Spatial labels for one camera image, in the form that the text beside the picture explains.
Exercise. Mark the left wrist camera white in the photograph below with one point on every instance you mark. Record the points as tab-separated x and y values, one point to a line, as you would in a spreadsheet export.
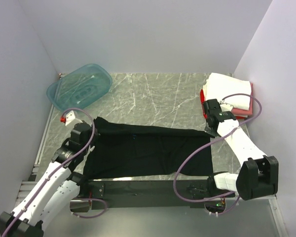
70	119

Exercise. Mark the black base bar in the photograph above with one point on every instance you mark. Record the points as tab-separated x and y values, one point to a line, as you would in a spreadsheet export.
123	194

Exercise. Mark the red folded t shirt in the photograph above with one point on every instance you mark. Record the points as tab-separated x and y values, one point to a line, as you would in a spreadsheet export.
201	98

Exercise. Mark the white folded t shirt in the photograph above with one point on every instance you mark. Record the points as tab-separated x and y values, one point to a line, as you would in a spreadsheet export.
223	80

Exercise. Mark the black t shirt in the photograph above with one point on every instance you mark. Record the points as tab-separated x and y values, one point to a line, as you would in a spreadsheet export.
125	150

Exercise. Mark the teal plastic basket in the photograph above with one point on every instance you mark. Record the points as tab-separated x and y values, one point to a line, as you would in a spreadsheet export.
80	88

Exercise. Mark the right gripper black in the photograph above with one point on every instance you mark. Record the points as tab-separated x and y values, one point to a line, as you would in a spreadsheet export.
213	133

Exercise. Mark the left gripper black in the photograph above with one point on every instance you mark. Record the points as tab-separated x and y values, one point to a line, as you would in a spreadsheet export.
91	131

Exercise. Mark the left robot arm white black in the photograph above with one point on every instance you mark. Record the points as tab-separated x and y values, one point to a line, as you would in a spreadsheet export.
57	187

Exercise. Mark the aluminium rail left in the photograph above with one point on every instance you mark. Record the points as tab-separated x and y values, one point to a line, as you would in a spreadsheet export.
28	184

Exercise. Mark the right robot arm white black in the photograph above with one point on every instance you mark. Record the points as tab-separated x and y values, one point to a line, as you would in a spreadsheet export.
258	175

